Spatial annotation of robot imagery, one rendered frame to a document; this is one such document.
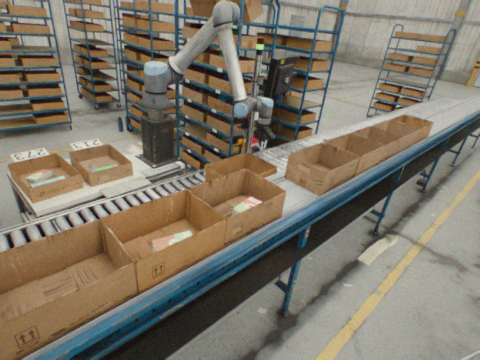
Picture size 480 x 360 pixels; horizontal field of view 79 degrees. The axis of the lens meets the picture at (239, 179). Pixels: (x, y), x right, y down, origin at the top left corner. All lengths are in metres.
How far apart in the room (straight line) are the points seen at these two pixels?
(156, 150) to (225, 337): 1.35
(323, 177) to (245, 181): 0.46
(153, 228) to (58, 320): 0.54
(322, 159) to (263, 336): 1.26
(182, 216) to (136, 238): 0.24
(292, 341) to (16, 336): 1.57
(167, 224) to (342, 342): 1.41
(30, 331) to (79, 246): 0.36
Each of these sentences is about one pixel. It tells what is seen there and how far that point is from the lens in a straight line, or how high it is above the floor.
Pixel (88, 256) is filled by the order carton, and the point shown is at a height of 0.89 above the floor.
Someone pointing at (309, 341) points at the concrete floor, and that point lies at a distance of 2.20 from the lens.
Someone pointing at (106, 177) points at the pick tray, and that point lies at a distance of 2.08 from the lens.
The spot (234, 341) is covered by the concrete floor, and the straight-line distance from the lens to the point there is 2.10.
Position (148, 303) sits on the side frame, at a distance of 1.11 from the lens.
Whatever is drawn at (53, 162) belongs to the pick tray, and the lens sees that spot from 2.38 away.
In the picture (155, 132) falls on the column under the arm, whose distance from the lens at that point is 2.19.
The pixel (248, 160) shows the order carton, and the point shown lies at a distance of 2.16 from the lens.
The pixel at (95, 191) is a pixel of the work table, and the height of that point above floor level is 0.75.
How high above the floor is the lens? 1.77
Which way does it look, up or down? 29 degrees down
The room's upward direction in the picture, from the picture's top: 6 degrees clockwise
